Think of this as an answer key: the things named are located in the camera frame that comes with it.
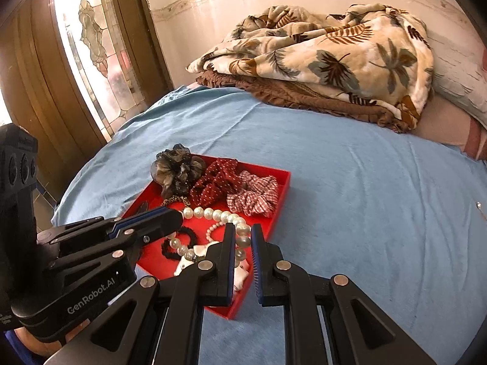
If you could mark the silver jewelry piece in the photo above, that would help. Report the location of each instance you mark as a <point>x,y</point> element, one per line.
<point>480,206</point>

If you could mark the person's left forearm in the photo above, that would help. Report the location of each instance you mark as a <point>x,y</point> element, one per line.
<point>30,348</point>

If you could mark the red box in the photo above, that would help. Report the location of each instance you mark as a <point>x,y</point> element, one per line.
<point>152,201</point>

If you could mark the blue bed sheet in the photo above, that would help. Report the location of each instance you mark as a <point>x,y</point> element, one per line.
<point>361,216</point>

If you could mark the wooden door frame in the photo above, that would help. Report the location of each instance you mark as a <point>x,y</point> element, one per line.
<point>38,83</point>

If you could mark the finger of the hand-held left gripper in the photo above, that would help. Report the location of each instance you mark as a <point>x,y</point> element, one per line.
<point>159,226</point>
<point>133,222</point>

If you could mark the grey pillow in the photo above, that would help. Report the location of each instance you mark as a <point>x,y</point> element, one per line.
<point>464,83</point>

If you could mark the leaf print blanket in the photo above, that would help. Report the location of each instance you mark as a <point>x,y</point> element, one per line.
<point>323,53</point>

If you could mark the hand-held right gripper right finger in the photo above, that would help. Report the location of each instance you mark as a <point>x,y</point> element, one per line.
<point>258,281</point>

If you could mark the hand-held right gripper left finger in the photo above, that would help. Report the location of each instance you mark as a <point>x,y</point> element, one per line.
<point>229,289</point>

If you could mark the brown ruffled blanket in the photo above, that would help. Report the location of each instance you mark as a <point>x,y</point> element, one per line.
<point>285,95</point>

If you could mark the red gingham scrunchie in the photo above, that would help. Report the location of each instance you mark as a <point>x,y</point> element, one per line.
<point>251,197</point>

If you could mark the stained glass window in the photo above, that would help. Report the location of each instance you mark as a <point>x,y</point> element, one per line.
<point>95,45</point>

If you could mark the pink mattress cover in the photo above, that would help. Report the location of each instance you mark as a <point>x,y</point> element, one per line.
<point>441,129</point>

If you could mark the dark grey organza scrunchie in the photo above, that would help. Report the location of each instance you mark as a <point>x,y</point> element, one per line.
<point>179,167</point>

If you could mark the white cherry print scrunchie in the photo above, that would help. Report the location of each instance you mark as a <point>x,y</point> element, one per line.
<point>240,275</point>

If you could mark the red dotted scrunchie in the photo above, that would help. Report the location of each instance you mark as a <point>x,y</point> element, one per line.
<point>217,182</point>

